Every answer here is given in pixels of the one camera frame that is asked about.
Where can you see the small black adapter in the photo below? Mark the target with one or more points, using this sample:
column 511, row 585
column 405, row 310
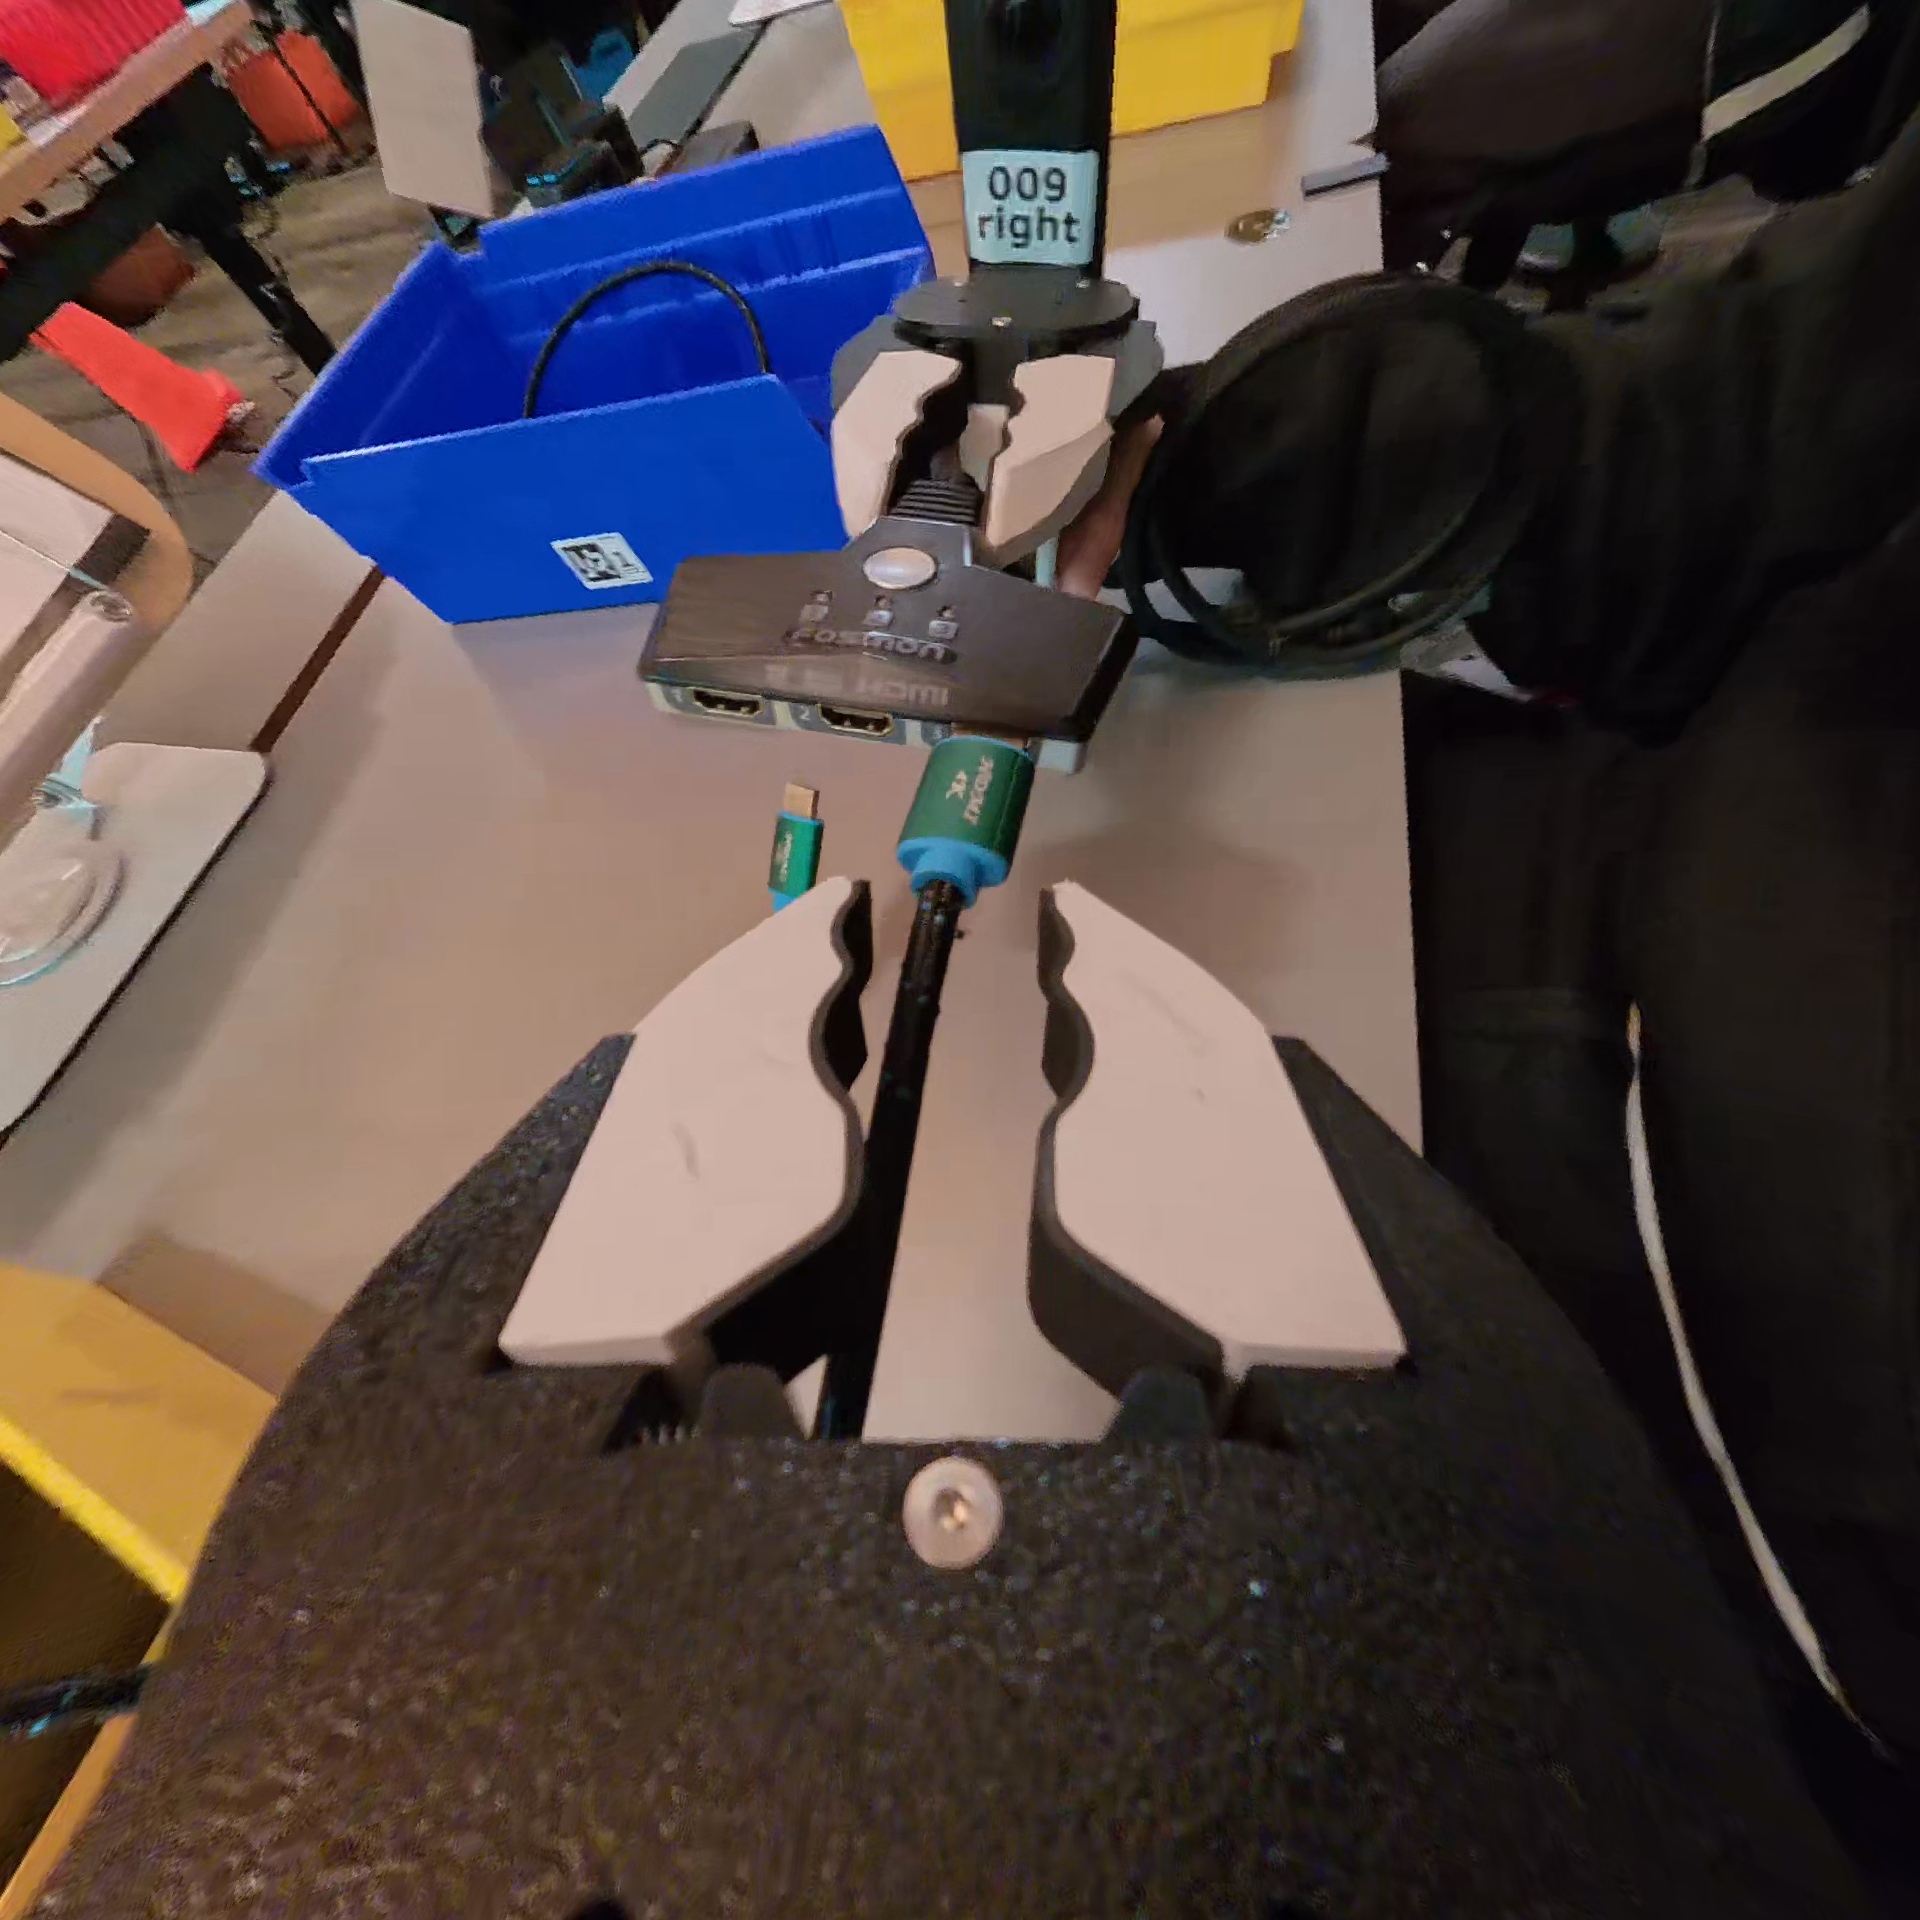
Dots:
column 1343, row 174

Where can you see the yellow storage bin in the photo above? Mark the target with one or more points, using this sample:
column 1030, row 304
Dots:
column 1199, row 61

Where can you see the grey board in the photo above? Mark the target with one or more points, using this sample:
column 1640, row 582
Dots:
column 426, row 107

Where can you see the wooden table black legs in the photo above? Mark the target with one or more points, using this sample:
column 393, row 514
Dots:
column 148, row 89

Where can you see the red storage bin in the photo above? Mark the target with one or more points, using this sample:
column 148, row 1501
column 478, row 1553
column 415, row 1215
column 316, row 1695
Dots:
column 89, row 36

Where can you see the person's torso black hoodie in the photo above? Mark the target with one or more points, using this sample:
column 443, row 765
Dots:
column 1723, row 1049

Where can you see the person's right hand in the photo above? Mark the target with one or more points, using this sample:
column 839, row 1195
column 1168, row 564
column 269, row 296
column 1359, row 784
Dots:
column 1109, row 511

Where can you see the grey desk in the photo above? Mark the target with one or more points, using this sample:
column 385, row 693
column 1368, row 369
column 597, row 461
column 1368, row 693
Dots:
column 450, row 901

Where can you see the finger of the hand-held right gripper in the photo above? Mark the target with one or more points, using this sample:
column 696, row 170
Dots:
column 883, row 426
column 1058, row 444

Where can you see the blue storage bin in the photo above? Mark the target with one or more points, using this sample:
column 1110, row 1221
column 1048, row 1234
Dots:
column 450, row 511

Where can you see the person's right forearm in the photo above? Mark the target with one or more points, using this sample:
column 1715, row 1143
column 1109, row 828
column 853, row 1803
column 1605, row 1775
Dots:
column 1649, row 451

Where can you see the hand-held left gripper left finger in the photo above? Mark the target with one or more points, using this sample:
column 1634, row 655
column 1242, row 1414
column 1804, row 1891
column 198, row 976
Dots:
column 703, row 1171

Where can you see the red orange floor marker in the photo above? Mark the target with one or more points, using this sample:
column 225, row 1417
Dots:
column 148, row 391

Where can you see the black hdmi switch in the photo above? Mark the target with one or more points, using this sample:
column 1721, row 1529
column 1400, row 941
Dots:
column 1021, row 631

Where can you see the orange bag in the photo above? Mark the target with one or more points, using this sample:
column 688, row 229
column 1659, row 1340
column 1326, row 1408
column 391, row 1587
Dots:
column 300, row 89

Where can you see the metal desk grommet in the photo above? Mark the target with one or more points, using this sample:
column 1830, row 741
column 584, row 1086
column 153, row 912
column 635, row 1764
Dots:
column 1256, row 225

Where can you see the wooden document stand white base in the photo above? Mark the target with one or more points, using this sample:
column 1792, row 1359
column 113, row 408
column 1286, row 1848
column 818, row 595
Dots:
column 148, row 840

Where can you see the yellow bin with divider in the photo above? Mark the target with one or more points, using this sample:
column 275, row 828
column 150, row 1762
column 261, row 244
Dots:
column 89, row 1395

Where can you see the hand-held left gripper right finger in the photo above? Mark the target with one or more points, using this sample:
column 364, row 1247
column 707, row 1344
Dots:
column 1199, row 1171

